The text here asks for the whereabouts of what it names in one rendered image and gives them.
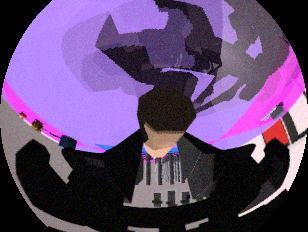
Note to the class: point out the yellow screwdriver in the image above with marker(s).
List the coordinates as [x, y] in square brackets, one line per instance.
[37, 126]

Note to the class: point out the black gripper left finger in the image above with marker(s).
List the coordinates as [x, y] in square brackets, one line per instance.
[119, 165]

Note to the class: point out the blue block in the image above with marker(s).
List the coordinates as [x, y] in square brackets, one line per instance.
[67, 142]

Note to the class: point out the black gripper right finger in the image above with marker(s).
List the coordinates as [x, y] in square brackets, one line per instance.
[203, 163]

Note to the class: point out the blue flat strip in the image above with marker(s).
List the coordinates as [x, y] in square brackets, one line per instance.
[172, 150]

